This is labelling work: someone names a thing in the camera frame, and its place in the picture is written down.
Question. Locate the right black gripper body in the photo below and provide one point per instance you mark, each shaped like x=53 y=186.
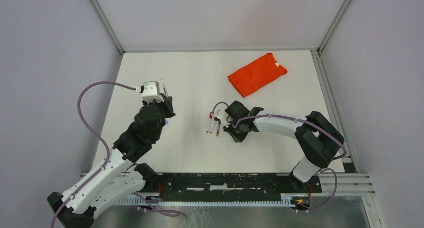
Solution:
x=238 y=132

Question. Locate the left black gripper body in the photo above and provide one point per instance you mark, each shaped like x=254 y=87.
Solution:
x=166 y=109

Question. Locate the red orange pen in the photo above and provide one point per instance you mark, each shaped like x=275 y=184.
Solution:
x=218 y=127

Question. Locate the thin blue-tip pen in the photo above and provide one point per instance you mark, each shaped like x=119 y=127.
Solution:
x=213 y=125

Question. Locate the thin clear red-tip pen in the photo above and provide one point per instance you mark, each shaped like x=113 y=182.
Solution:
x=209 y=125

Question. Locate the thin green-tip pen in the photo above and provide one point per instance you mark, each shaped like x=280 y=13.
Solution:
x=164 y=87

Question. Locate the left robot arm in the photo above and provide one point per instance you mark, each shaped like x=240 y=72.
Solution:
x=101 y=188

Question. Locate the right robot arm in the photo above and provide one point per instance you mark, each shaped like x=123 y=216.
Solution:
x=318 y=138

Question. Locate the folded orange cloth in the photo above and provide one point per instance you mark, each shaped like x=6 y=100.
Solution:
x=257 y=74

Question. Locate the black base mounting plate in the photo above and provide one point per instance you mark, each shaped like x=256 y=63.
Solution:
x=228 y=187

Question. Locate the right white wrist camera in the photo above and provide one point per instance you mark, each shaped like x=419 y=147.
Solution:
x=222 y=116

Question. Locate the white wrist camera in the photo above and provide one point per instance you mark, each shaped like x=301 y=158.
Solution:
x=150 y=92
x=222 y=116

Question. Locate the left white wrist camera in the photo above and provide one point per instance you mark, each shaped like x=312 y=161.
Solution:
x=150 y=92

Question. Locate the white slotted cable duct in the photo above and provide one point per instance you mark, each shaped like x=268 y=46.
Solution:
x=134 y=200

